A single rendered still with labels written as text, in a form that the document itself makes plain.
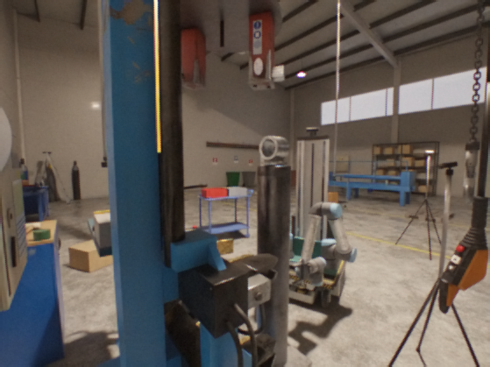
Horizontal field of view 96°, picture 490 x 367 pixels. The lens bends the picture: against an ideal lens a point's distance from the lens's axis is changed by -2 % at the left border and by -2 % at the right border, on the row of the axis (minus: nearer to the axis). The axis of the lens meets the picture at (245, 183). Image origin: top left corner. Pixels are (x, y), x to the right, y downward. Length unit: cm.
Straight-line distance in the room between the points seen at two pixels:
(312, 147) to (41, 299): 270
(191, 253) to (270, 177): 67
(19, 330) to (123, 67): 196
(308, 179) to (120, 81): 215
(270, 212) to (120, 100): 94
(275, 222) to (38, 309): 180
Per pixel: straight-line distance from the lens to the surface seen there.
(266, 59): 121
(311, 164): 268
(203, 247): 96
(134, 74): 103
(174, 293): 117
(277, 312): 165
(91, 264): 389
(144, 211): 100
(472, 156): 108
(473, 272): 126
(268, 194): 138
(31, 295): 230
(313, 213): 209
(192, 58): 137
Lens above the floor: 148
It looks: 5 degrees down
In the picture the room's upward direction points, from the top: straight up
